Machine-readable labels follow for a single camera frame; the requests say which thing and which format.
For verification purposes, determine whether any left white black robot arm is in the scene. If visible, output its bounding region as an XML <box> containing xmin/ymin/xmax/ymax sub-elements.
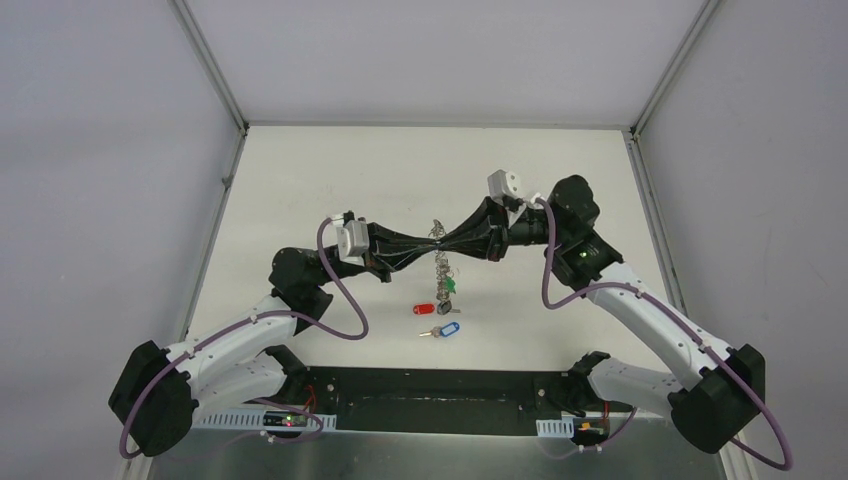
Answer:
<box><xmin>108</xmin><ymin>216</ymin><xmax>442</xmax><ymax>460</ymax></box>

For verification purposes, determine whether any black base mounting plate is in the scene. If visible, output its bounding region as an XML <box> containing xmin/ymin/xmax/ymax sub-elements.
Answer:
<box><xmin>241</xmin><ymin>365</ymin><xmax>634</xmax><ymax>437</ymax></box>

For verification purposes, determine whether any key with red tag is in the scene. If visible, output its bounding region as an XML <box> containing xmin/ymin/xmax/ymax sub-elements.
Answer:
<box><xmin>412</xmin><ymin>303</ymin><xmax>437</xmax><ymax>315</ymax></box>

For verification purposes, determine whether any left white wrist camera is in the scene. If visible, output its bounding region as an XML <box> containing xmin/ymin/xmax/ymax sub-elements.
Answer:
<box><xmin>330</xmin><ymin>211</ymin><xmax>370</xmax><ymax>267</ymax></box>

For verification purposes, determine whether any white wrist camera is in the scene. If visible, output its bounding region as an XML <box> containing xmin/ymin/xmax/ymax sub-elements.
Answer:
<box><xmin>330</xmin><ymin>211</ymin><xmax>370</xmax><ymax>267</ymax></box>
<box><xmin>487</xmin><ymin>169</ymin><xmax>524</xmax><ymax>200</ymax></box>

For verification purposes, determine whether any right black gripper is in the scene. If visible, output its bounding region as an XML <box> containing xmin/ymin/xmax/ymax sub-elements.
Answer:
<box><xmin>437</xmin><ymin>197</ymin><xmax>566</xmax><ymax>263</ymax></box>

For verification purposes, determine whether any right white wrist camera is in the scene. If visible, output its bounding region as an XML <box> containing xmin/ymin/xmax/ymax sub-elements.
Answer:
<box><xmin>487</xmin><ymin>169</ymin><xmax>524</xmax><ymax>200</ymax></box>

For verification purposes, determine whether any right white cable duct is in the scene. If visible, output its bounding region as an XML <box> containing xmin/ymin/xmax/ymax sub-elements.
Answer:
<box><xmin>535</xmin><ymin>418</ymin><xmax>575</xmax><ymax>439</ymax></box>

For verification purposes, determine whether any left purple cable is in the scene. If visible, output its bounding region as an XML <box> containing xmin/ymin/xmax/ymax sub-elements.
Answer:
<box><xmin>119</xmin><ymin>215</ymin><xmax>370</xmax><ymax>460</ymax></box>

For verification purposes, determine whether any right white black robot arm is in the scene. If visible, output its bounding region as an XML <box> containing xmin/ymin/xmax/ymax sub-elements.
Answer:
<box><xmin>437</xmin><ymin>170</ymin><xmax>766</xmax><ymax>454</ymax></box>

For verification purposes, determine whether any metal disc keyring holder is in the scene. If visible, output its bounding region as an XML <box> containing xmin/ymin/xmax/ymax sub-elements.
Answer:
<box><xmin>434</xmin><ymin>247</ymin><xmax>456</xmax><ymax>315</ymax></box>

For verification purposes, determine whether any key with blue tag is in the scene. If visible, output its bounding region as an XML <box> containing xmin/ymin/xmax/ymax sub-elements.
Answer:
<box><xmin>419</xmin><ymin>322</ymin><xmax>460</xmax><ymax>338</ymax></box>

